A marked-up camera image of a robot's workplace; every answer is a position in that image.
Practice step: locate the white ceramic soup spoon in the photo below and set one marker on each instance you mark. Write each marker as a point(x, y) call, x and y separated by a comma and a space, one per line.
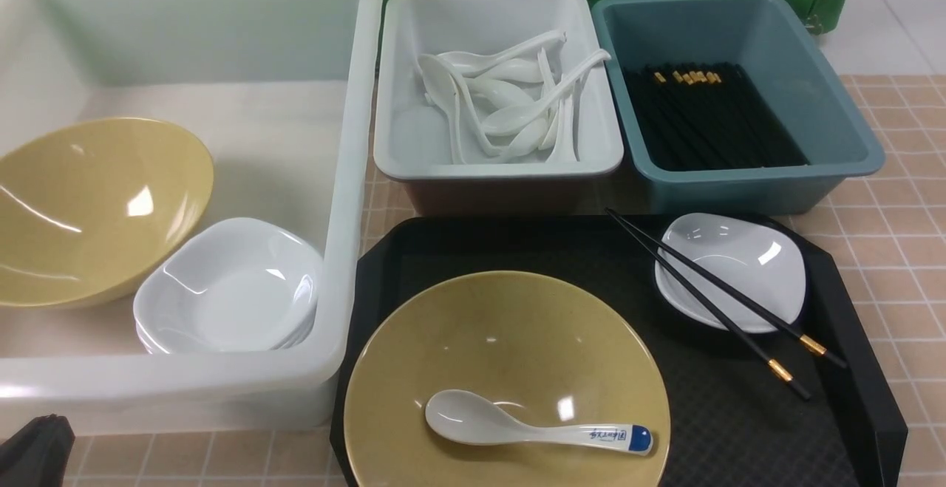
point(468, 418)

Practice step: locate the yellow bowl in tub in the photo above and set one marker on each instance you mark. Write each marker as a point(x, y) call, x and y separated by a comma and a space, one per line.
point(88, 211)

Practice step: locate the large translucent white tub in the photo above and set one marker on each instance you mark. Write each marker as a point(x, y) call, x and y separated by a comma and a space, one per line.
point(280, 92)

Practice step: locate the checkered beige table mat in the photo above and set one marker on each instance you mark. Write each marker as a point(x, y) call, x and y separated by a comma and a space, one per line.
point(885, 233)

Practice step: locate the pile of black chopsticks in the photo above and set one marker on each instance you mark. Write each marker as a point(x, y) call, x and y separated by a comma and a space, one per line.
point(708, 117)

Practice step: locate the yellow noodle bowl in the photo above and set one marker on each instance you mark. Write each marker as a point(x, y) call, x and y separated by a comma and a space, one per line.
point(546, 352)

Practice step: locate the black object bottom left corner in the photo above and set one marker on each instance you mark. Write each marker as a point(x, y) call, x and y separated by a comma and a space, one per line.
point(38, 454)

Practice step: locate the white spoon top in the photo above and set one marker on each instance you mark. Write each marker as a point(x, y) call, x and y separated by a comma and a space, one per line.
point(469, 63)

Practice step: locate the white spoon centre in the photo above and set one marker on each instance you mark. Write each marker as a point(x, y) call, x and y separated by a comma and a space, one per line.
point(500, 93)

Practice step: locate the white spoon left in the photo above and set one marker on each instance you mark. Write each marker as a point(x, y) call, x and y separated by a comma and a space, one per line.
point(442, 90)

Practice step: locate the white rectangular spoon bin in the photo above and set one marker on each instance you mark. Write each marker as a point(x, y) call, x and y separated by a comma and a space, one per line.
point(548, 165)

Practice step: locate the stacked white square dishes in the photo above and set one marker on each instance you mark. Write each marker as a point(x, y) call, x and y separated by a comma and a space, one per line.
point(241, 285)

